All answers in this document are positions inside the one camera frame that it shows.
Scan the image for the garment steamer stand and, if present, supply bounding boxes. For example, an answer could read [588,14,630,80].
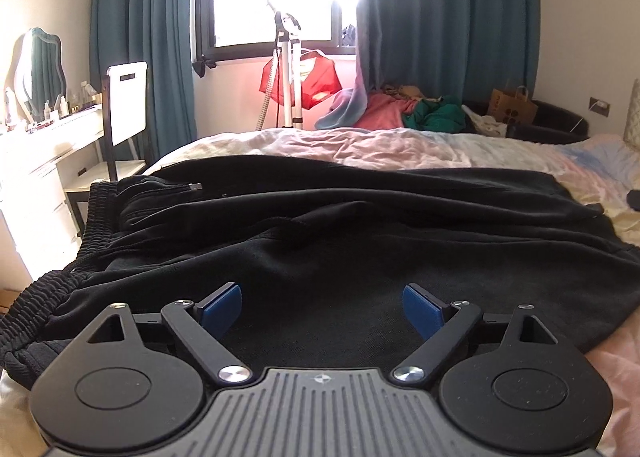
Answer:
[255,0,304,132]

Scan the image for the light blue garment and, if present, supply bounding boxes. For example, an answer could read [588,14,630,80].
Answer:
[316,87,372,132]

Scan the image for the brown paper bag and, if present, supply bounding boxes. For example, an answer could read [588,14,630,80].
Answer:
[487,86,539,126]

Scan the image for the white dressing table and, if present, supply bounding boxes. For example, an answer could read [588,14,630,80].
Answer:
[0,104,108,283]

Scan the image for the wavy framed mirror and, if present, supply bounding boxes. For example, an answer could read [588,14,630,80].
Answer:
[6,27,68,122]

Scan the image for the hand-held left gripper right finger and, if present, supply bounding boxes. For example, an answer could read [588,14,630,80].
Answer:
[391,282,558,384]

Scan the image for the bed with pastel sheet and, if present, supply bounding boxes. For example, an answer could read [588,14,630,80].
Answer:
[0,126,640,457]

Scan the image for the black pants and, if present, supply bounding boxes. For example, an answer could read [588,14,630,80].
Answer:
[0,154,640,390]

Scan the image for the black and white chair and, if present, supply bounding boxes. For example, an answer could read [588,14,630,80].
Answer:
[64,61,151,239]

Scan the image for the black armchair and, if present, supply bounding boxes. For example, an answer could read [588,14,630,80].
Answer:
[462,98,591,144]

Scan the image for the white cloth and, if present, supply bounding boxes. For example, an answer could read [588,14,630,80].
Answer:
[471,110,510,139]

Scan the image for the row of cosmetic bottles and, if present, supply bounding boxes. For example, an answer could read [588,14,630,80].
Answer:
[42,80,104,121]

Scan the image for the green garment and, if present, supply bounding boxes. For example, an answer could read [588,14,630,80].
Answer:
[404,96,467,134]

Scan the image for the beige garment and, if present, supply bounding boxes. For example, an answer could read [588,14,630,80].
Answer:
[381,83,427,101]

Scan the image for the red garment on hanger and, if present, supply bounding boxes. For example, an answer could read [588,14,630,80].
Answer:
[260,54,343,111]

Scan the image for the teal curtain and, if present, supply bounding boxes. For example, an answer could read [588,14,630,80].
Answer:
[90,0,203,164]
[355,0,543,107]

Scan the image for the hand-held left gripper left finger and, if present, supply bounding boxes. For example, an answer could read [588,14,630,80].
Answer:
[87,281,253,384]

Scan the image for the pink garment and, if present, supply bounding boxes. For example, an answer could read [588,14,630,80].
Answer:
[355,93,422,130]

